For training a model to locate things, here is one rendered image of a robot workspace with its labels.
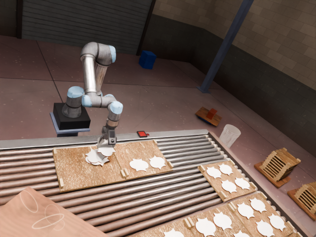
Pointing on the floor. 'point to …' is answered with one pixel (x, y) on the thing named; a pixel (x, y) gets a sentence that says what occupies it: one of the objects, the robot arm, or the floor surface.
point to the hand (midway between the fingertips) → (106, 147)
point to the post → (244, 8)
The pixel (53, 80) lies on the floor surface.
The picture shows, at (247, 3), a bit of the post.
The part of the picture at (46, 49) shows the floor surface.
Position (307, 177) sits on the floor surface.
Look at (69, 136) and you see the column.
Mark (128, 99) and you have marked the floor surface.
